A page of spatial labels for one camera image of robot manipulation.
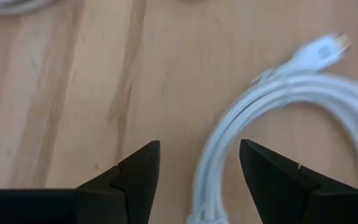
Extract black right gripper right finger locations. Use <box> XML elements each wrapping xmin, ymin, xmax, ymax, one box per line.
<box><xmin>239</xmin><ymin>139</ymin><xmax>358</xmax><ymax>224</ymax></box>

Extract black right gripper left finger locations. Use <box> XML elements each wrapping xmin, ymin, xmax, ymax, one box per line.
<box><xmin>0</xmin><ymin>140</ymin><xmax>161</xmax><ymax>224</ymax></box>

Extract light blue HDMI cable coil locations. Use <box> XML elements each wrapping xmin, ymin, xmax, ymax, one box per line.
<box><xmin>186</xmin><ymin>32</ymin><xmax>358</xmax><ymax>224</ymax></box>

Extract thick white cable coil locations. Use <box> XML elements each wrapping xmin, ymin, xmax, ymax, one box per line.
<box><xmin>0</xmin><ymin>0</ymin><xmax>54</xmax><ymax>17</ymax></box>

